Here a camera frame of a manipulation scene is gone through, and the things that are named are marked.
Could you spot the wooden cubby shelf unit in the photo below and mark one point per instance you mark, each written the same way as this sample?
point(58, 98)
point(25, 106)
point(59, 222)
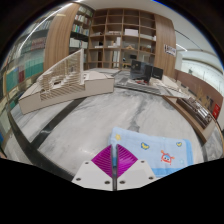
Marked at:
point(121, 36)

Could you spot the cream slatted architectural model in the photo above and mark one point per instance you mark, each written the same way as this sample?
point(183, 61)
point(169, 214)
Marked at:
point(66, 85)

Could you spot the glass-fronted shelf unit with books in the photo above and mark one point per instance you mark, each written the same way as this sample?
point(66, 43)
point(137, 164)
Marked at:
point(23, 73)

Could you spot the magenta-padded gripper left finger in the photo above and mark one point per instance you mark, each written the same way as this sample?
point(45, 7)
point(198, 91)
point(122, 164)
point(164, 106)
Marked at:
point(96, 176)

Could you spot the white wall sign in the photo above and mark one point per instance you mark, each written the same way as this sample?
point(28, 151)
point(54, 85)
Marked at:
point(170, 50)

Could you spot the brown building model on wooden board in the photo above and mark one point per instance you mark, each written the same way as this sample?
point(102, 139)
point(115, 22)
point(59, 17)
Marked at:
point(196, 115)

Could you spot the black box model on grey base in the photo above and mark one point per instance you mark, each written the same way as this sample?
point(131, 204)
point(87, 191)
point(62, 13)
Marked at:
point(143, 75)

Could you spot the dark shelf unit with books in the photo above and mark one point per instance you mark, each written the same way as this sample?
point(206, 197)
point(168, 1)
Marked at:
point(79, 31)

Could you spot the red cabinet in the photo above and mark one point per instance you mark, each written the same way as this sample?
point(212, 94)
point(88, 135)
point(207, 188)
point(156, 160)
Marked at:
point(216, 111)

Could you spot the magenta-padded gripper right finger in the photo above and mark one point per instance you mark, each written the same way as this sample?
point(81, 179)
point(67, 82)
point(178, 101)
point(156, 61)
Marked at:
point(136, 175)

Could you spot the light blue cartoon-print towel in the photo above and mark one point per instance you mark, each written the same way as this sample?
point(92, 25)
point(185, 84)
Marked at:
point(156, 150)

